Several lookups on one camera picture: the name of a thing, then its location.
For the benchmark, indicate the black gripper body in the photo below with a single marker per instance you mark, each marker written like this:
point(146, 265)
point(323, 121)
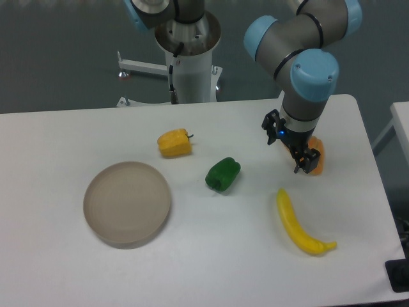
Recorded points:
point(296, 134)

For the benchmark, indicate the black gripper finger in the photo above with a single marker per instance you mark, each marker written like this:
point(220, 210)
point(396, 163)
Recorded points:
point(306, 160)
point(272, 124)

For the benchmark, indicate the green bell pepper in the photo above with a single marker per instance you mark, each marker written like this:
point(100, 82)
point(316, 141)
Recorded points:
point(222, 174)

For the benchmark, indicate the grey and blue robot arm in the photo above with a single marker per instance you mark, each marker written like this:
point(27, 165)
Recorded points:
point(292, 52)

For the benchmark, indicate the orange bell pepper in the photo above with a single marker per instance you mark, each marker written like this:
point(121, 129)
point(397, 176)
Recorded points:
point(315, 143)

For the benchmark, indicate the yellow bell pepper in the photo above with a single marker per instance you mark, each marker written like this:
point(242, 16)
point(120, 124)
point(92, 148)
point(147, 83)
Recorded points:
point(174, 143)

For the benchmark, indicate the yellow banana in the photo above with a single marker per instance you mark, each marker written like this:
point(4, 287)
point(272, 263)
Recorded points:
point(294, 229)

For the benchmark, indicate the white side table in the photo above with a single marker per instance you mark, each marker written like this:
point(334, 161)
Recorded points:
point(397, 126)

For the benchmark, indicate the black clamp at table edge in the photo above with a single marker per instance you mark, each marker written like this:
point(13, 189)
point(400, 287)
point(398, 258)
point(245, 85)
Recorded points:
point(397, 271)

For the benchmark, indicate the beige round plate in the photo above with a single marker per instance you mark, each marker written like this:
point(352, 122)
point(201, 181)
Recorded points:
point(127, 204)

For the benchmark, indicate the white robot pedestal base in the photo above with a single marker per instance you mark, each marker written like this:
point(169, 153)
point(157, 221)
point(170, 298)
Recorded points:
point(188, 48)

